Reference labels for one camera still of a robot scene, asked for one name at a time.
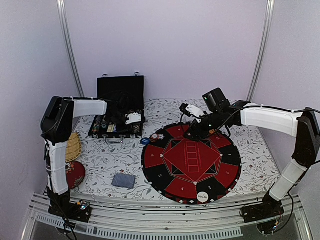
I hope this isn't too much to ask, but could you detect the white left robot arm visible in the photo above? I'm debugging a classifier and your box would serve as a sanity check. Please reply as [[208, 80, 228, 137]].
[[40, 96, 113, 196]]

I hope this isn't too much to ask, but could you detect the far right chip row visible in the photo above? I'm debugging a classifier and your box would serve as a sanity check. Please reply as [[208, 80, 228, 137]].
[[132, 110, 142, 134]]

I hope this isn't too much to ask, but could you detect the red floral round cushion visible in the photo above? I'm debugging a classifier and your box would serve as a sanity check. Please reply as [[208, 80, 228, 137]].
[[66, 161, 86, 190]]

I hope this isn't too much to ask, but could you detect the black poker chip case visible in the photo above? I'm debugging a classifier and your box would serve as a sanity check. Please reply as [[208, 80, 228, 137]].
[[88, 75, 146, 140]]

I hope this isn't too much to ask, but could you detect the blue playing card deck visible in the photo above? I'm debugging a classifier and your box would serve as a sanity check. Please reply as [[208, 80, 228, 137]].
[[111, 173, 136, 189]]

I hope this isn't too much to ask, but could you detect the aluminium frame post left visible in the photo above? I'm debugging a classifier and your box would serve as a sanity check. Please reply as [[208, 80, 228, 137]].
[[56, 0, 85, 97]]

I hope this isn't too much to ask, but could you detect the far left chip row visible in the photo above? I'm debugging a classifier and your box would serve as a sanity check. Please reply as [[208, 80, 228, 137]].
[[90, 116, 107, 134]]

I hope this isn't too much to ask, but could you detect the blue small blind button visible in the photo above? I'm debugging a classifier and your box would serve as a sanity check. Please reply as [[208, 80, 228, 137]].
[[140, 137, 150, 145]]

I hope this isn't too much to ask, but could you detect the white black chip stack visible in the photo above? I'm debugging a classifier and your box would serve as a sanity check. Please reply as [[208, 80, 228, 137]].
[[158, 134, 165, 140]]

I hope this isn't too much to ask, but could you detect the chip row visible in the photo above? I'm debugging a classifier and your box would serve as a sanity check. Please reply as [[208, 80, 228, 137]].
[[132, 110, 142, 134], [90, 116, 107, 134]]

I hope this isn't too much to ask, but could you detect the white blue dealer button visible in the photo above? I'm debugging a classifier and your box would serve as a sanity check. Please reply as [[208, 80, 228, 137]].
[[197, 191, 209, 203]]

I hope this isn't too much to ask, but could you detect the red orange chip stack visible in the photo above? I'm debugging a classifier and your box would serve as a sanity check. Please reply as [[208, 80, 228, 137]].
[[150, 133, 160, 142]]

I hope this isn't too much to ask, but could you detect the woven bamboo tray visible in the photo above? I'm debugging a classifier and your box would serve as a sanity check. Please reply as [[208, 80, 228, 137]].
[[65, 132, 82, 163]]

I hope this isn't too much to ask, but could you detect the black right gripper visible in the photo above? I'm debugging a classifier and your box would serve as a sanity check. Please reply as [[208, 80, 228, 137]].
[[183, 109, 224, 142]]

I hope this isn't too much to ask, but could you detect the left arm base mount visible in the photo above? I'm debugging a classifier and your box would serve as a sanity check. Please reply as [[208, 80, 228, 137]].
[[48, 198, 92, 223]]

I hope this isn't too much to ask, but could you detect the floral white tablecloth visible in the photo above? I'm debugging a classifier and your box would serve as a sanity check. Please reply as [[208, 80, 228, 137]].
[[71, 99, 280, 201]]

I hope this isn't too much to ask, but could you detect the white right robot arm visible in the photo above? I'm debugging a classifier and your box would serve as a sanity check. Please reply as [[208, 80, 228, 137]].
[[179, 88, 320, 218]]

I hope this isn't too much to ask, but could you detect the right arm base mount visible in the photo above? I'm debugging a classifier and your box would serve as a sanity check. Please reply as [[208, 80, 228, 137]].
[[239, 193, 285, 235]]

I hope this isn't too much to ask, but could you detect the round red black poker mat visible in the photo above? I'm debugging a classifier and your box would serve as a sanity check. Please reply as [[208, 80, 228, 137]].
[[141, 122, 242, 205]]

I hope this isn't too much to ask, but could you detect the blue texas holdem card box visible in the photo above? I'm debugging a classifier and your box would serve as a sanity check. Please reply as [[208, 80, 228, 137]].
[[107, 124, 117, 133]]

